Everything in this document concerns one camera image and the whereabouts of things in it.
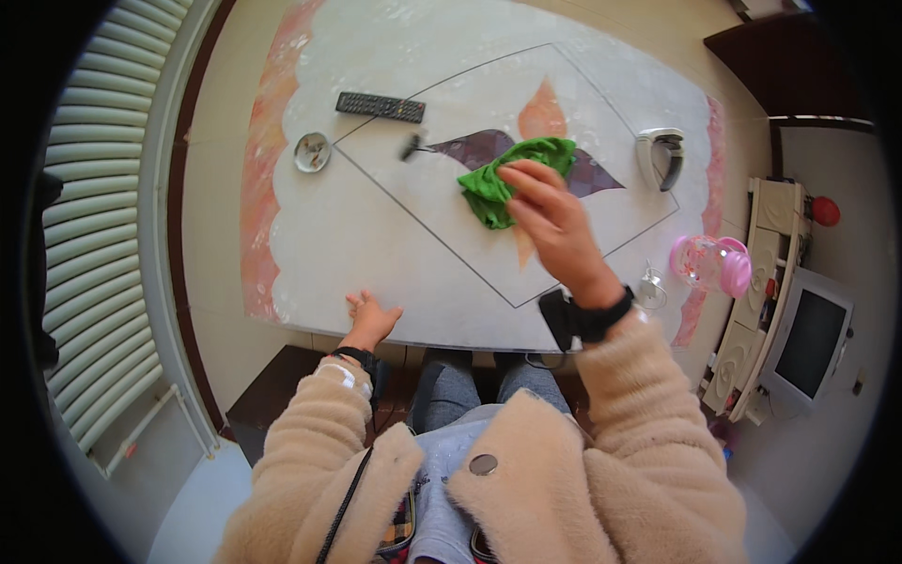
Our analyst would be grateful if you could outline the person's right hand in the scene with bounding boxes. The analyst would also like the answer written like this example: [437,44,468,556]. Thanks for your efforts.
[495,158,626,311]

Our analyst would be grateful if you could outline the person's left hand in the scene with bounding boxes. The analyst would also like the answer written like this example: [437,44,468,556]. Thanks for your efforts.
[344,289,404,353]

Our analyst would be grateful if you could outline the green cleaning cloth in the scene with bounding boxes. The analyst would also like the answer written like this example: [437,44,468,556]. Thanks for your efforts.
[457,137,577,231]

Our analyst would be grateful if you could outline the black wrist band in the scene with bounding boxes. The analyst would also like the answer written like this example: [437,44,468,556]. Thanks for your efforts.
[538,285,636,353]
[330,345,390,404]

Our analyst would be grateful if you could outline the person's legs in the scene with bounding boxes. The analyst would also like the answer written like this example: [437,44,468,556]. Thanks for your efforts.
[411,348,573,432]

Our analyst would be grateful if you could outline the dark wooden bench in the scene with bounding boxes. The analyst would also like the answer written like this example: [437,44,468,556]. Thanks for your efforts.
[225,344,427,468]

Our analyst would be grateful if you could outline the pink baby bottle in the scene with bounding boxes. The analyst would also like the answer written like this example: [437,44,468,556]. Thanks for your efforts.
[669,235,754,300]

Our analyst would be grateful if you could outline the small dark object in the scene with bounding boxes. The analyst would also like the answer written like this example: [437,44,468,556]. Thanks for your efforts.
[399,130,435,162]

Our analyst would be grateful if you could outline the round glass ashtray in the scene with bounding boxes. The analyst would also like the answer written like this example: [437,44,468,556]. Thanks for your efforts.
[293,131,333,174]

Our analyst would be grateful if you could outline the cream carved tv cabinet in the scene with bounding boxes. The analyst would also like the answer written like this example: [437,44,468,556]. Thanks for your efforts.
[700,176,820,425]

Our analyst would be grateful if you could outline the person's body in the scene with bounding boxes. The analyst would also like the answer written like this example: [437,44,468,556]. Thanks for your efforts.
[211,386,749,564]

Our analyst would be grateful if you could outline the black remote control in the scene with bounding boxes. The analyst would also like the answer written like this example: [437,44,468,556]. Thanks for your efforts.
[334,91,428,125]

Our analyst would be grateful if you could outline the white radiator pipes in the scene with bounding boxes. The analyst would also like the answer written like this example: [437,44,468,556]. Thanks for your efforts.
[87,384,221,482]

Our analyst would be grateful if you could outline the grey crt television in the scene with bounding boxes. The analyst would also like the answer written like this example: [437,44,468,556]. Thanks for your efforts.
[759,266,856,415]

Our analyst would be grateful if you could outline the dark wooden furniture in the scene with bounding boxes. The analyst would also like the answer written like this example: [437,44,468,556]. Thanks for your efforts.
[703,10,871,122]

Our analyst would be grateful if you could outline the white charger with cable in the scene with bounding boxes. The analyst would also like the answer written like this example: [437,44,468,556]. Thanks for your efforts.
[637,260,669,312]

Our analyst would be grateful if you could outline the white handled appliance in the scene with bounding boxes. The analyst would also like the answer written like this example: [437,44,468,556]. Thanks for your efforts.
[635,127,686,193]

